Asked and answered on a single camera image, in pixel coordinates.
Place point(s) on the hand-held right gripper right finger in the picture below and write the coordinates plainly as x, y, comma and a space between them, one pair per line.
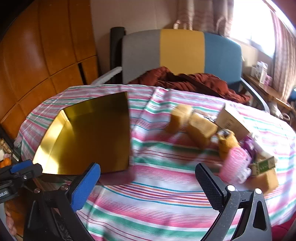
209, 185

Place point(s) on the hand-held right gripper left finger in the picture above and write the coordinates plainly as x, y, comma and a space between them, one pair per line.
85, 185

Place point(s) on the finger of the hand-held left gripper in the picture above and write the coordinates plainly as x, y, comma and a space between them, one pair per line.
22, 166

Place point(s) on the pink plastic-wrapped pack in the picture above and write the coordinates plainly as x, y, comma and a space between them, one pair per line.
233, 164

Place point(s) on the dark red box gold inside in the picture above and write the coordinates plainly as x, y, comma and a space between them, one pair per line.
92, 139

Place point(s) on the yellow sponge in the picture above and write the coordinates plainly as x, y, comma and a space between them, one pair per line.
179, 118
201, 133

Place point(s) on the purple packet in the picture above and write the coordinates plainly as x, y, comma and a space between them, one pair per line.
248, 144

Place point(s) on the beige carton box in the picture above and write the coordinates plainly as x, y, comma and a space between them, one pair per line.
231, 118

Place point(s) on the person's left hand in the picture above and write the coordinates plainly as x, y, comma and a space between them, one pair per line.
10, 221

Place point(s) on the striped tablecloth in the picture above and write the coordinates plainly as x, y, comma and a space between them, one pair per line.
161, 199

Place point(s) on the red cloth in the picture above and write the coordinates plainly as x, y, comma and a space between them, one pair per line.
285, 230

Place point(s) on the red-brown jacket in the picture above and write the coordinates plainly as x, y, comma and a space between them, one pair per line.
196, 81

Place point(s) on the wooden wardrobe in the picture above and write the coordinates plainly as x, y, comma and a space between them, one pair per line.
34, 58

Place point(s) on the wooden side desk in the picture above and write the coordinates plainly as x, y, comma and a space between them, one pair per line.
266, 89

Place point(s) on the small pink box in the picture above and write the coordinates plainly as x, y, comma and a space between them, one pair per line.
268, 80

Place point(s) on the white printed box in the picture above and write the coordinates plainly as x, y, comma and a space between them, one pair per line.
263, 71
254, 71

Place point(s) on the grey yellow blue armchair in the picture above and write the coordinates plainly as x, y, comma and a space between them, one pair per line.
180, 51

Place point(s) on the pink striped curtain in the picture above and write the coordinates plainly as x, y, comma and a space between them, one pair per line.
203, 14
283, 58

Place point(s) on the window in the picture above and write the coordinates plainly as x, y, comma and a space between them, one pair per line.
252, 20

